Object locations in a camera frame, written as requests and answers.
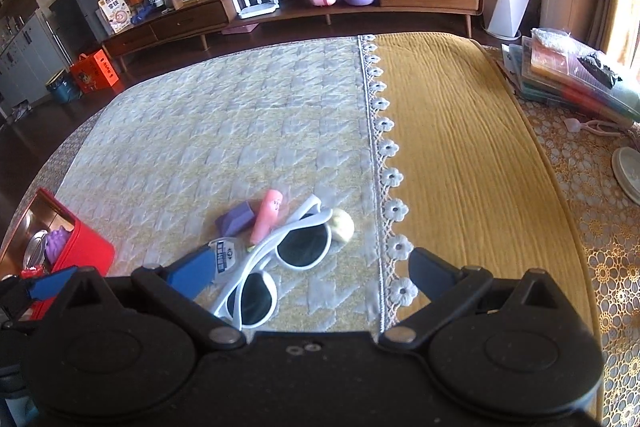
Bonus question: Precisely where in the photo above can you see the blue bucket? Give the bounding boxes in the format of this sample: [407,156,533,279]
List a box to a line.
[46,69,82,104]

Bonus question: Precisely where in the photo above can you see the pale yellow ball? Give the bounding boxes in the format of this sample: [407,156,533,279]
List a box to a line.
[327,208,356,244]

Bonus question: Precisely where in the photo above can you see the white sunglasses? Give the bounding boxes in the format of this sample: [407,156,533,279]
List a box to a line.
[210,194,335,332]

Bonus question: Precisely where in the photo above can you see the white wall cabinets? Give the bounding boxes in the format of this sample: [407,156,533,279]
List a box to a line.
[0,9,66,108]

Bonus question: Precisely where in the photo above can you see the purple eraser block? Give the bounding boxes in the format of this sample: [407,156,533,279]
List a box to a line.
[215,201,258,238]

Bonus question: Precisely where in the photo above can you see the white quilted mat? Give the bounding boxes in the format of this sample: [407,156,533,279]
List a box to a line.
[55,36,388,333]

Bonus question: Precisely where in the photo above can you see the red square tin box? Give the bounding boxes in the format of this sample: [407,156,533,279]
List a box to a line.
[0,187,116,323]

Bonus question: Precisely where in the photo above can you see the black toy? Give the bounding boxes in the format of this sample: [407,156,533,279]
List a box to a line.
[575,51,623,90]

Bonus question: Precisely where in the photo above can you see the white round disc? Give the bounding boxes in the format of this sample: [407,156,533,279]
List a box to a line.
[612,147,640,202]

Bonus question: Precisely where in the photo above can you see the orange gift box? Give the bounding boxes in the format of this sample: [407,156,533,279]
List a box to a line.
[69,48,121,95]

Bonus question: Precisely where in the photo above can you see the yellow quilted cloth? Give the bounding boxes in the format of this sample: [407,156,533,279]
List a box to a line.
[372,32,603,418]

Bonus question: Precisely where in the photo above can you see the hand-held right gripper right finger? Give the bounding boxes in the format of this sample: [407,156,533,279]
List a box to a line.
[379,247,583,349]

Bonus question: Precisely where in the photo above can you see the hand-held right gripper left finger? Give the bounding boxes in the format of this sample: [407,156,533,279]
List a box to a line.
[47,246,247,350]

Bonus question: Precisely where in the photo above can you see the pink marker pen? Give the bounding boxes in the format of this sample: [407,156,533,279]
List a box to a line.
[249,189,284,247]

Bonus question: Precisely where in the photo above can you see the purple hedgehog toy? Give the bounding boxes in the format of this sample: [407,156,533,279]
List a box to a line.
[45,228,68,265]

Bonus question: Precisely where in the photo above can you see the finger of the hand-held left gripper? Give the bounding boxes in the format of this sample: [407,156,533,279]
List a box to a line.
[0,266,78,325]

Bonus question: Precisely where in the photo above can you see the grey cabinet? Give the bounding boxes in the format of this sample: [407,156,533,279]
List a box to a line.
[47,0,108,52]

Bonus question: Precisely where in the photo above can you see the stack of plastic folders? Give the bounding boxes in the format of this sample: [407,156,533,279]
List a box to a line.
[502,27,640,128]

